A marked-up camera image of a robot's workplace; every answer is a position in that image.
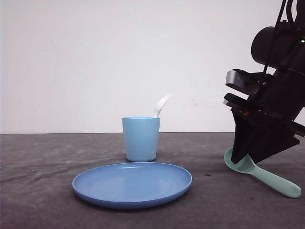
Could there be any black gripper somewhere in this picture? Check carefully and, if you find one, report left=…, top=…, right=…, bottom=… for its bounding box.
left=224, top=69, right=305, bottom=164

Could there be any mint green plastic spoon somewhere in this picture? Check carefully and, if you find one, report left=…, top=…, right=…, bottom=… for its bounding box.
left=224, top=148, right=302, bottom=198

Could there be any white plastic fork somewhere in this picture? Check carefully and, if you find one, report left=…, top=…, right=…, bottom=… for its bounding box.
left=153, top=94, right=172, bottom=118

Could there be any light blue plastic cup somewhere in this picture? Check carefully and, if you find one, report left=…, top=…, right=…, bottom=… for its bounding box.
left=122, top=116, right=160, bottom=162

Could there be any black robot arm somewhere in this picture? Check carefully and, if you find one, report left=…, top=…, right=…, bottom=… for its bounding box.
left=224, top=0, right=305, bottom=163

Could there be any blue plastic plate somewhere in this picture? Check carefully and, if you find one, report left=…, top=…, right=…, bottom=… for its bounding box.
left=72, top=162, right=193, bottom=209

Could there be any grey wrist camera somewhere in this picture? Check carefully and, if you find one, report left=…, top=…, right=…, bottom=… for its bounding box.
left=225, top=69, right=272, bottom=95

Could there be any black cable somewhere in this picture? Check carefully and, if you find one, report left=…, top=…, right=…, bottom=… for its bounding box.
left=258, top=0, right=290, bottom=90

